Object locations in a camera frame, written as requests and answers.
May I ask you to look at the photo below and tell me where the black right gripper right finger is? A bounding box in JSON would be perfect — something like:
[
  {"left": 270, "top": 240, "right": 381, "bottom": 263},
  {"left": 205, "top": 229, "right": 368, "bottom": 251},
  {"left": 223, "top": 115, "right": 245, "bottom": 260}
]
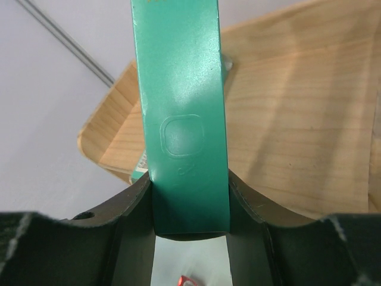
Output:
[{"left": 227, "top": 173, "right": 380, "bottom": 285}]

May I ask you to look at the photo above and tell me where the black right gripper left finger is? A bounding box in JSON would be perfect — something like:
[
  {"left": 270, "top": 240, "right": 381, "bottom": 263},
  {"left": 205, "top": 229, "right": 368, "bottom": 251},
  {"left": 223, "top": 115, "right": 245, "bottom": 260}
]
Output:
[{"left": 1, "top": 175, "right": 155, "bottom": 285}]

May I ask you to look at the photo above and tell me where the silver teal toothpaste box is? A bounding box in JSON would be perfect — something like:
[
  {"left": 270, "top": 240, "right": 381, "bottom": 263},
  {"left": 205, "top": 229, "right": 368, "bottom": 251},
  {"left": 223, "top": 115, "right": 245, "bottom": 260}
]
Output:
[{"left": 131, "top": 1, "right": 230, "bottom": 235}]

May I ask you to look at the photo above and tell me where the wooden two-tier shelf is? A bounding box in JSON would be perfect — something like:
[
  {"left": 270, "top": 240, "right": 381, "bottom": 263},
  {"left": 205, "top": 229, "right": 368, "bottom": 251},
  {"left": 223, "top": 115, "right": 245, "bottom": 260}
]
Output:
[{"left": 77, "top": 1, "right": 380, "bottom": 217}]

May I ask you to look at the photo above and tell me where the upper red 3D toothpaste box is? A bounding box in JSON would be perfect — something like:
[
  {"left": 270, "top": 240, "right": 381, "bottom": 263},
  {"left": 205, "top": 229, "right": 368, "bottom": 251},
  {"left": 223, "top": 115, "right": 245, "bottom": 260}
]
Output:
[{"left": 177, "top": 275, "right": 197, "bottom": 286}]

